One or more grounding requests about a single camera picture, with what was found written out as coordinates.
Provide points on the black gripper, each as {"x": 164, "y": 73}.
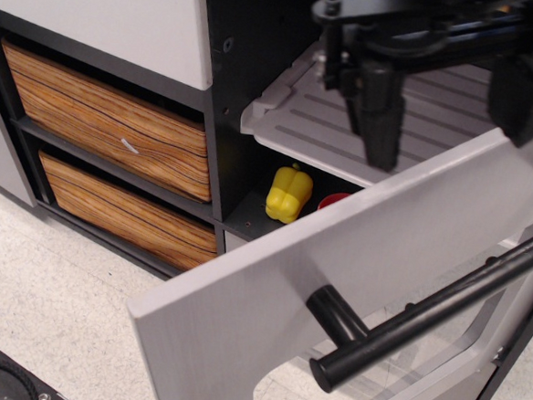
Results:
{"x": 418, "y": 35}

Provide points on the grey toy oven door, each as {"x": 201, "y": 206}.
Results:
{"x": 213, "y": 333}

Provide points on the grey oven rack shelf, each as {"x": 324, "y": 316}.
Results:
{"x": 444, "y": 124}

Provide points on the grey lower oven drawer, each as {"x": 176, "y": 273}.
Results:
{"x": 393, "y": 376}

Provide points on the red toy cup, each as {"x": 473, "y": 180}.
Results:
{"x": 332, "y": 199}

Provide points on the yellow toy bell pepper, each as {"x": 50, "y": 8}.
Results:
{"x": 289, "y": 193}

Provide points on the dark grey toy kitchen cabinet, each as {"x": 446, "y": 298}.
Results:
{"x": 66, "y": 285}

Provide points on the upper wood-pattern fabric bin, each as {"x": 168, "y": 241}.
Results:
{"x": 144, "y": 139}

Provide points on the wood-pattern fabric bin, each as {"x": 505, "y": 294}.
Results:
{"x": 176, "y": 239}
{"x": 144, "y": 139}

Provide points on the lower wood-pattern fabric bin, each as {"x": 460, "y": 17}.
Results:
{"x": 176, "y": 239}

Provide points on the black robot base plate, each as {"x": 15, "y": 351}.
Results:
{"x": 11, "y": 387}

